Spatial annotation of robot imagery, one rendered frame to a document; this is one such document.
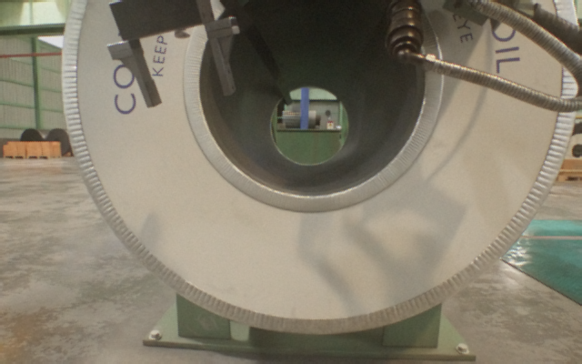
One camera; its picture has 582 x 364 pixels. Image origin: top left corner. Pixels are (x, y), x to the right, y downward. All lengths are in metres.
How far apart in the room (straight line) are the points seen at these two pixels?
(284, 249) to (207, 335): 0.48
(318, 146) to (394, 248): 2.50
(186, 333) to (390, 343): 0.65
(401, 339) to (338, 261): 0.44
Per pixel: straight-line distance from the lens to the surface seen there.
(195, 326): 1.09
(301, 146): 3.16
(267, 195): 0.68
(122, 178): 0.81
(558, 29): 0.66
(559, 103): 0.55
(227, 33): 0.46
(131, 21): 0.51
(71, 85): 0.89
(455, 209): 0.76
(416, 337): 1.09
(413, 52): 0.53
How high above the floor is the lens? 0.63
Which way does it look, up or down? 6 degrees down
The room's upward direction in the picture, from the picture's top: 1 degrees clockwise
